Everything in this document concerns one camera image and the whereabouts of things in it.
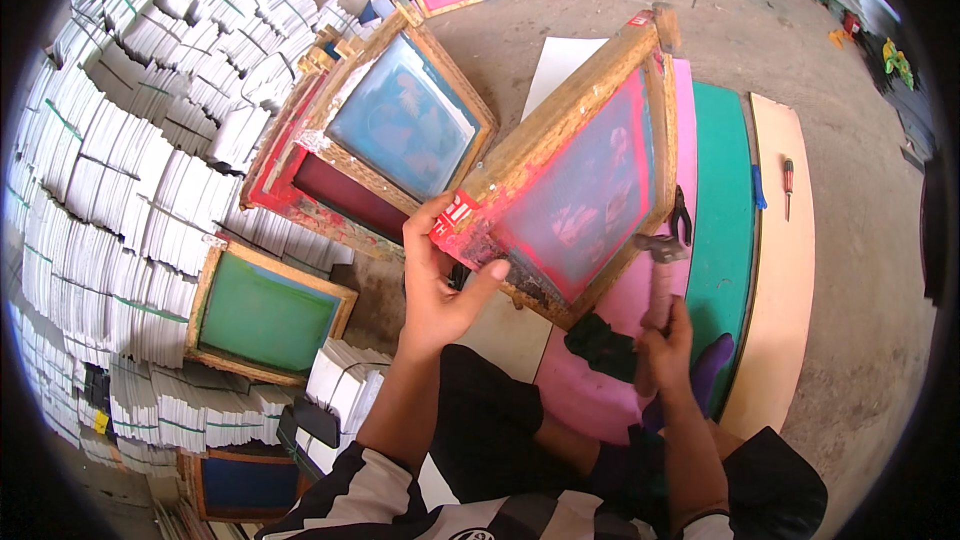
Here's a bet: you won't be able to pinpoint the dark blue wooden screen frame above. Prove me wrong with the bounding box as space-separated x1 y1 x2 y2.
177 444 312 525

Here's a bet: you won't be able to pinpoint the white paper sheet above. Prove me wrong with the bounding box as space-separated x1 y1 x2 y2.
520 36 610 123

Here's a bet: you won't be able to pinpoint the dark green cloth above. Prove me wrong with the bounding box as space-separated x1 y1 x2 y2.
563 312 640 384

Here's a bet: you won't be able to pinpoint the person's body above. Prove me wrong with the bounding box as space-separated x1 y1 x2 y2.
255 441 740 540

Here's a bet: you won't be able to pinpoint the beige plywood board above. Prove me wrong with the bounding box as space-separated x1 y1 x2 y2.
718 92 817 442

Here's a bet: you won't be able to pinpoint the purple cloth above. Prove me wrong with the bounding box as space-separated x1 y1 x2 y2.
642 333 736 435

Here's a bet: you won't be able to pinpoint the red mesh wooden screen frame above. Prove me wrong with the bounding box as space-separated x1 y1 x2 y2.
429 3 684 331

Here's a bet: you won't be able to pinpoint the red painted wooden screen frame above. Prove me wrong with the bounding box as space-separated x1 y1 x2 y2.
240 67 412 264

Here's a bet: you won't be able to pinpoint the small white paper stack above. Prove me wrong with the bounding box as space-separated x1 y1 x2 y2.
296 339 393 477

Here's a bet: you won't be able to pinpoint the wooden handle hammer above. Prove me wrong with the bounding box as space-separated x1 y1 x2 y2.
632 232 690 399

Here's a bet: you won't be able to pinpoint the green mesh wooden screen frame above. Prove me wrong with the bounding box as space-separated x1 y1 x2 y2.
184 238 360 388

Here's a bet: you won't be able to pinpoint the green and yellow toy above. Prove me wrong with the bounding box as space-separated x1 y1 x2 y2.
882 37 916 91

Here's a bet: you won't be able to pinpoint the green board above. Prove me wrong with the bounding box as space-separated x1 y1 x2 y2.
684 81 757 421

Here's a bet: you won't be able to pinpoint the blue mesh wooden screen frame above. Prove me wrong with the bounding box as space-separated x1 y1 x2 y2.
296 9 501 217

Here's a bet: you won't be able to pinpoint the person's left hand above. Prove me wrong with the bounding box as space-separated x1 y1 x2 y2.
397 191 513 363

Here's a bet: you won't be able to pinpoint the black pliers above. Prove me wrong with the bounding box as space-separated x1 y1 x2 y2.
669 184 693 247

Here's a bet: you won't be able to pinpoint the black phone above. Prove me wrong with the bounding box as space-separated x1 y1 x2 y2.
276 396 343 466

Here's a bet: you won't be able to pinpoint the person's right hand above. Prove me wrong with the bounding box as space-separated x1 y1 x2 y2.
634 297 696 401

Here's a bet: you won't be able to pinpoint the pink board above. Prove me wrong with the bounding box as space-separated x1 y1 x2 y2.
532 58 699 445

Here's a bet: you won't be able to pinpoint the heap of white paper bundles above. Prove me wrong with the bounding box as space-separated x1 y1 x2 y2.
6 0 376 480

